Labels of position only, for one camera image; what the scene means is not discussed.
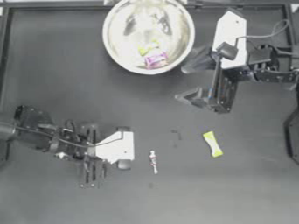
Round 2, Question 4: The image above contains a white red twisted candy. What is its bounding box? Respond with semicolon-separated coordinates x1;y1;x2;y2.
148;150;160;175

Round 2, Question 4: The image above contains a pink candy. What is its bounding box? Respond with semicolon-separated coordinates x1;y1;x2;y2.
143;52;171;70

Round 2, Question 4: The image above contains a steel bowl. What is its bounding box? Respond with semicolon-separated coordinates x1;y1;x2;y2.
102;0;196;76

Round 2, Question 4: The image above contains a gripper white camera mount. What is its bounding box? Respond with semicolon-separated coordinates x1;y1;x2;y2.
86;125;136;171
211;9;248;71

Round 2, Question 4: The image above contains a green candy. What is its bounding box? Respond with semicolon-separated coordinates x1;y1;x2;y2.
138;39;162;57
202;130;224;158

